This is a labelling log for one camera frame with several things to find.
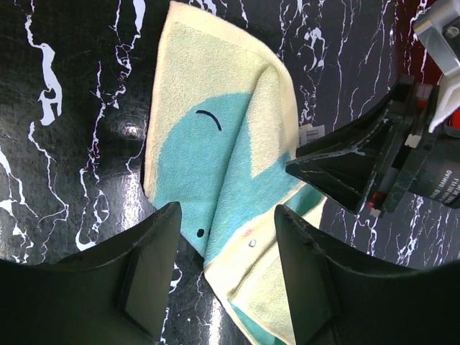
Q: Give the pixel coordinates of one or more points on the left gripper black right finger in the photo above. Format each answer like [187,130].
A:
[340,295]

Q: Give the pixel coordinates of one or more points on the teal patterned towel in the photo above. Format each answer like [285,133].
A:
[223,124]

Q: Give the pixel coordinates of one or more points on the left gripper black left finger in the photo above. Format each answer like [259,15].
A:
[113,293]

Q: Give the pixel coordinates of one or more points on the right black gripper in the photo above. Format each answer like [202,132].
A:
[387,152]

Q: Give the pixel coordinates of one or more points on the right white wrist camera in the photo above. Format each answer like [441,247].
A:
[437,29]

